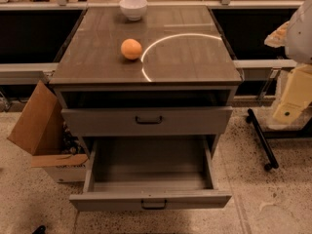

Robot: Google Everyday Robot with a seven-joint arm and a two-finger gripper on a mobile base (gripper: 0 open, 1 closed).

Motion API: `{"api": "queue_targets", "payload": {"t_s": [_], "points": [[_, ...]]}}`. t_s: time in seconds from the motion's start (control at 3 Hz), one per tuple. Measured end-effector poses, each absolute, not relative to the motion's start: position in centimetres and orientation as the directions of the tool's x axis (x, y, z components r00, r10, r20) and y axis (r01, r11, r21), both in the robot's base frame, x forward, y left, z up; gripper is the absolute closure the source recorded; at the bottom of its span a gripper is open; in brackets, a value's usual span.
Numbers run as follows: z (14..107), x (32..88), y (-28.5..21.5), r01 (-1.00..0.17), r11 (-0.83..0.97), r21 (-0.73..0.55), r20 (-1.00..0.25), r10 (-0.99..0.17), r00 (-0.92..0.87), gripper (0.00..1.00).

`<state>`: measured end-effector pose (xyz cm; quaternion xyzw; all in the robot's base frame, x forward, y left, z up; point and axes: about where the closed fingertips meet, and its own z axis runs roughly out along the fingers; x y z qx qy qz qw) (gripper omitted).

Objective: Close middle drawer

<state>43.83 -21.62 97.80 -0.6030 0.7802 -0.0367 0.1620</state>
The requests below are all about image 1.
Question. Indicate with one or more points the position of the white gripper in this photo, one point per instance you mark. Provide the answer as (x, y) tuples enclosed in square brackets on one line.
[(300, 38)]

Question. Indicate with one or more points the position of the grey drawer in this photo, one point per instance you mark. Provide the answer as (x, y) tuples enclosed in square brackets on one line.
[(161, 121), (150, 173)]

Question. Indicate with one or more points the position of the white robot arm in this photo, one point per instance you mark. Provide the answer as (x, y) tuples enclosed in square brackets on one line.
[(295, 36)]

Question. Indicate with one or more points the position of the grey top drawer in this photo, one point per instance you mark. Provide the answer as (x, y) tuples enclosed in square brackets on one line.
[(161, 121)]

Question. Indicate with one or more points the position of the grey drawer cabinet wood top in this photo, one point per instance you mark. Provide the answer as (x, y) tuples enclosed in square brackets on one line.
[(184, 63)]

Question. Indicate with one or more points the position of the black wheeled stand base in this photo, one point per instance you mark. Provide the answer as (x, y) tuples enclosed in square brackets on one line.
[(305, 132)]

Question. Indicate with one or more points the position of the orange fruit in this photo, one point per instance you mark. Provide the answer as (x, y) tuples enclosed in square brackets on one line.
[(131, 49)]

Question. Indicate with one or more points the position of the white ceramic bowl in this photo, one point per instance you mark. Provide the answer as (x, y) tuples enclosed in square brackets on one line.
[(133, 9)]

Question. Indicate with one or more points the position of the open cardboard box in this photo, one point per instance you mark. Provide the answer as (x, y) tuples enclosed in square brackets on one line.
[(39, 131)]

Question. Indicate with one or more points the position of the small black object on floor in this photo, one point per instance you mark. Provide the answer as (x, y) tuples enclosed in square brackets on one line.
[(40, 230)]

